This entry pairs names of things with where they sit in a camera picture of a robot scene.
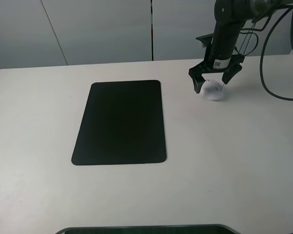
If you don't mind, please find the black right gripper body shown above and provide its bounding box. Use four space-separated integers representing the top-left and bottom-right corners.
195 34 244 72

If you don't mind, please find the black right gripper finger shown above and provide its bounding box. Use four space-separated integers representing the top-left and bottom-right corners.
189 62 206 94
222 64 242 84

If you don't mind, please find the white computer mouse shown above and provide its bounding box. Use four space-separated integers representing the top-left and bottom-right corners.
201 80 225 101

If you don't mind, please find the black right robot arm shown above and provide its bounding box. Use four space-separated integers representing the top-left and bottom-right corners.
189 0 293 94

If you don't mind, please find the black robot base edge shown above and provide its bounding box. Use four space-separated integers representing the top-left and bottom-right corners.
57 225 238 234

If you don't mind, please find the black mouse pad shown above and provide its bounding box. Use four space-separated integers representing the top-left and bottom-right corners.
71 80 167 166

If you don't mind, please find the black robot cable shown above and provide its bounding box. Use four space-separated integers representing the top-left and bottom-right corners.
238 4 293 101

